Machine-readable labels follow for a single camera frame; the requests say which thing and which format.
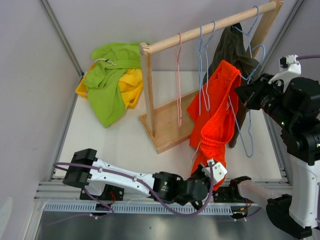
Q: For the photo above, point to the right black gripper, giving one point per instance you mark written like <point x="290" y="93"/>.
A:
<point x="246" y="92"/>

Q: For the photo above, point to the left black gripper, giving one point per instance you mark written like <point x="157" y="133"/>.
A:
<point x="198" y="170"/>

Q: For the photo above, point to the orange shorts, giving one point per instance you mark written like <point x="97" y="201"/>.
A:
<point x="215" y="128"/>

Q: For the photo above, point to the dark olive shorts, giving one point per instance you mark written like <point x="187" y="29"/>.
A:
<point x="231" y="49"/>

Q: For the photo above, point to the blue hanger of yellow shorts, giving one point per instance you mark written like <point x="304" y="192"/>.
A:
<point x="203" y="71"/>

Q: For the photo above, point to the blue hanger of green shorts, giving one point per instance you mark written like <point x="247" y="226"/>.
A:
<point x="211" y="32"/>

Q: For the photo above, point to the pink wire hanger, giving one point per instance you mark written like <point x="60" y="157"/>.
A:
<point x="178" y="81"/>

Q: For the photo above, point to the yellow shorts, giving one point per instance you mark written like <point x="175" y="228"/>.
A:
<point x="131" y="86"/>

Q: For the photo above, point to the lime green shorts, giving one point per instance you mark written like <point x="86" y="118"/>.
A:
<point x="111" y="61"/>

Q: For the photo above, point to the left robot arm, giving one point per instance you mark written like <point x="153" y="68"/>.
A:
<point x="87" y="171"/>

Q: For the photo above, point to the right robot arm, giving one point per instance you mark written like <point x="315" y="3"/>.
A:
<point x="294" y="104"/>

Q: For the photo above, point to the wooden clothes rack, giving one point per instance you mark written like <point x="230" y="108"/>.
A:
<point x="160" y="122"/>

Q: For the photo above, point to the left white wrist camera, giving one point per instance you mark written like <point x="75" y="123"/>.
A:
<point x="218" y="170"/>

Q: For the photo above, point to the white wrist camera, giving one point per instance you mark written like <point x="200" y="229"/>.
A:
<point x="291" y="68"/>
<point x="218" y="170"/>

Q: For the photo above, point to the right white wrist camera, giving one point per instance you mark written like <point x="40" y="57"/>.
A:
<point x="291" y="68"/>

